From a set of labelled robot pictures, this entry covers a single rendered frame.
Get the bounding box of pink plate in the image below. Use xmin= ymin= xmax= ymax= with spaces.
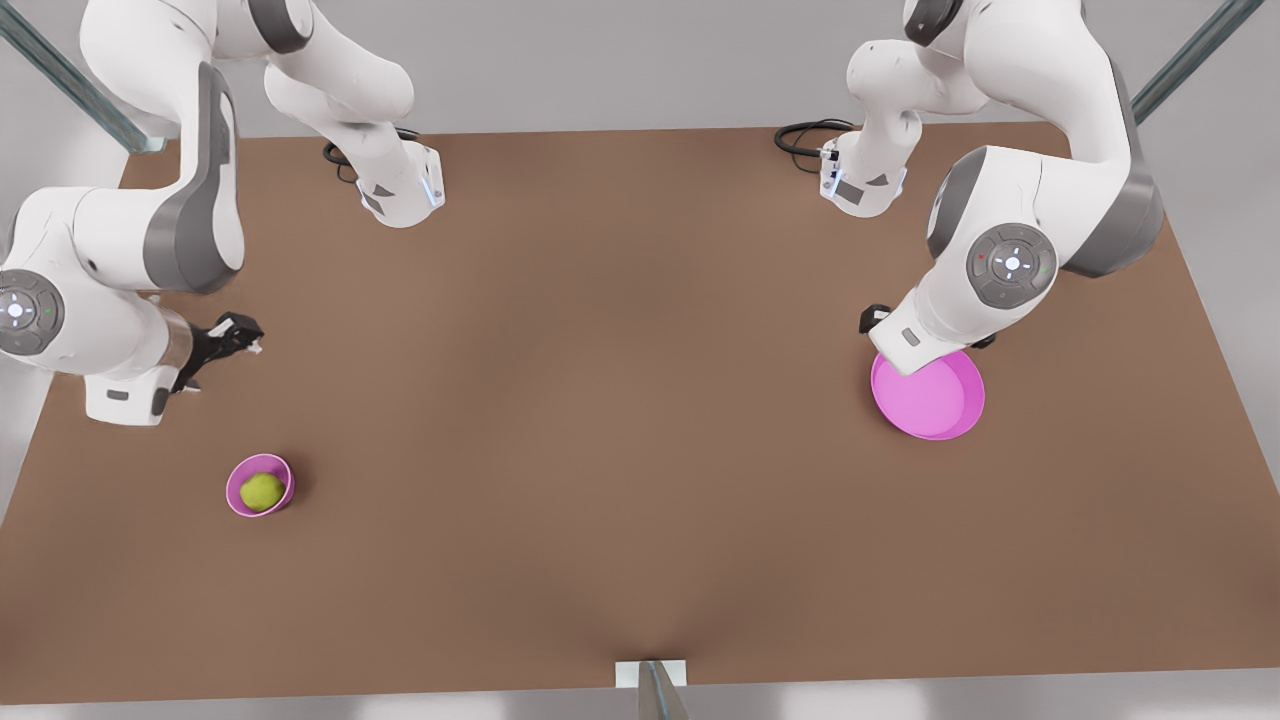
xmin=870 ymin=347 xmax=987 ymax=442

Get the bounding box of small pink bowl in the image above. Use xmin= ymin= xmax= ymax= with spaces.
xmin=226 ymin=453 xmax=296 ymax=519

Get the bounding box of green apple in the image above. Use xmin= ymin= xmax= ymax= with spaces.
xmin=240 ymin=472 xmax=287 ymax=514

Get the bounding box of black cable loop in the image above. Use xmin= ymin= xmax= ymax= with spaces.
xmin=321 ymin=127 xmax=423 ymax=187
xmin=773 ymin=118 xmax=857 ymax=177

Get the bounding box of silver frame post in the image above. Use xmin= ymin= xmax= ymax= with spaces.
xmin=1130 ymin=0 xmax=1267 ymax=127
xmin=0 ymin=0 xmax=168 ymax=155
xmin=614 ymin=659 xmax=690 ymax=720

